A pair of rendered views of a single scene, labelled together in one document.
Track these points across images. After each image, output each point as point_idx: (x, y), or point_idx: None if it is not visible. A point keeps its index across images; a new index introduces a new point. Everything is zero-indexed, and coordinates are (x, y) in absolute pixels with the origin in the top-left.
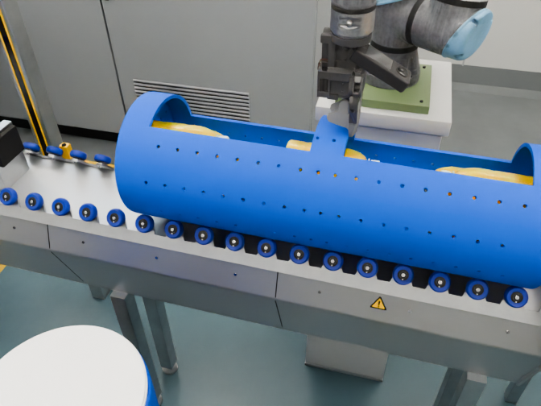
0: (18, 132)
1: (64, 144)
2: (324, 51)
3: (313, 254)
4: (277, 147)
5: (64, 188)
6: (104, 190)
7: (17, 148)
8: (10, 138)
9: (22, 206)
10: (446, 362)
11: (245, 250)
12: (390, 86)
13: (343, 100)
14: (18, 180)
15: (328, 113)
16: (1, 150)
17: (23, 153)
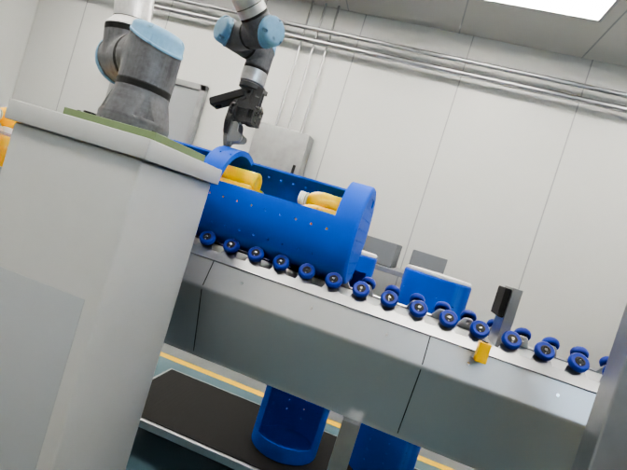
0: (503, 296)
1: (485, 341)
2: (260, 101)
3: (220, 247)
4: (271, 168)
5: (437, 324)
6: (398, 311)
7: (496, 308)
8: (500, 294)
9: (456, 325)
10: None
11: (269, 259)
12: (222, 107)
13: (242, 126)
14: (490, 341)
15: (246, 139)
16: (496, 295)
17: (501, 326)
